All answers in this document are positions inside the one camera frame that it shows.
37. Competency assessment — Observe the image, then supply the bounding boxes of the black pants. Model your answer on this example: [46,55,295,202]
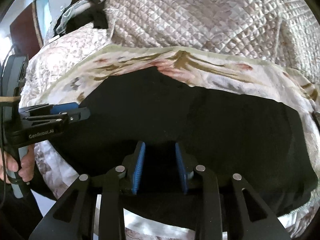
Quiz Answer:
[50,67,318,229]

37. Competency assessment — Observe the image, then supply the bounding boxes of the person's left hand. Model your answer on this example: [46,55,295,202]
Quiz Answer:
[4,144,35,183]

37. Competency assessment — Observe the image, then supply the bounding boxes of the floral quilted bedspread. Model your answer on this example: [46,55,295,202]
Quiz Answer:
[20,23,114,107]

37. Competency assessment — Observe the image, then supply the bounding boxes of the dark wooden door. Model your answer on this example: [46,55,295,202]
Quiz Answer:
[10,2,43,59]

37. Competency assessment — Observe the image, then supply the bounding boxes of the dark clothes pile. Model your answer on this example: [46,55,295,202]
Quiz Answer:
[53,0,108,36]

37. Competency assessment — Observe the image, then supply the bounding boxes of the floral fleece blanket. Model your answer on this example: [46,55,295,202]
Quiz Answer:
[19,44,320,240]

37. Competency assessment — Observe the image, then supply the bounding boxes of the quilted satin comforter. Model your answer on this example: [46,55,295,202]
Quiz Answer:
[105,0,319,83]

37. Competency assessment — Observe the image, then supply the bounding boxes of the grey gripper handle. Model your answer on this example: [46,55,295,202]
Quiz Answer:
[6,144,29,199]

